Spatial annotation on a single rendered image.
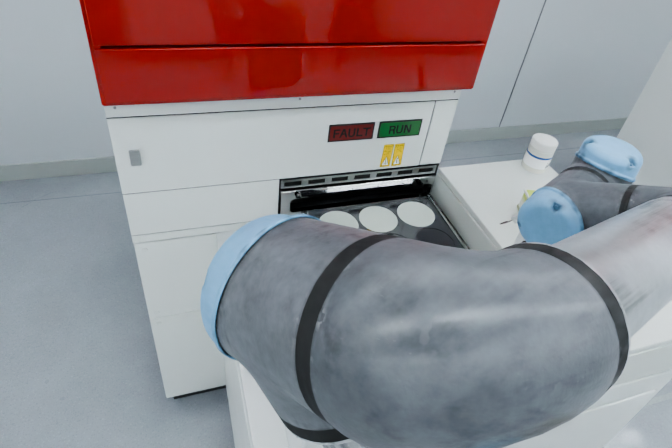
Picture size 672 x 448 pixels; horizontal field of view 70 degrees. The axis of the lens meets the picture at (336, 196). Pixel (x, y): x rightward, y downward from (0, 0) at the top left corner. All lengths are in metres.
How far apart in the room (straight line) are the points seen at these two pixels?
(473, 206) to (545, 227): 0.67
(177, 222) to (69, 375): 1.00
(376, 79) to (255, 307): 0.83
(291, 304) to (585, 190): 0.42
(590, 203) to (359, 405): 0.42
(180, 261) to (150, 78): 0.55
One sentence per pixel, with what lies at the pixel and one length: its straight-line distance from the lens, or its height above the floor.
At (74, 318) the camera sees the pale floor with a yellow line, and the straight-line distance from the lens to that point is 2.26.
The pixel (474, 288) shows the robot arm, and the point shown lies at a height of 1.53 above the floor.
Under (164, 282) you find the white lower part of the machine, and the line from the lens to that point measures 1.40.
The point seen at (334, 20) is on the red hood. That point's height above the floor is 1.39.
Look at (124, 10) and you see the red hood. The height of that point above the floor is 1.40.
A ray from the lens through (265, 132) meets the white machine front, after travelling 1.12.
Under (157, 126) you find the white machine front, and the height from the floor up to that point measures 1.15.
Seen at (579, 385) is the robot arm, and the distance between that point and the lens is 0.27.
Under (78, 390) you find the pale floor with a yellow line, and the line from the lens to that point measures 2.06.
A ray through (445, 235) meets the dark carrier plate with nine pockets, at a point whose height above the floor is 0.90.
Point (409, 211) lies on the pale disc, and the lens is 1.29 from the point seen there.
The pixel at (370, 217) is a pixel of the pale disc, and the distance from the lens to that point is 1.24.
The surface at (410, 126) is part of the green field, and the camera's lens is 1.24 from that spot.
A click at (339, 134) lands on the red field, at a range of 1.17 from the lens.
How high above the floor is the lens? 1.70
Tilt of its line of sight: 38 degrees down
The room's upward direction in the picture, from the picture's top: 8 degrees clockwise
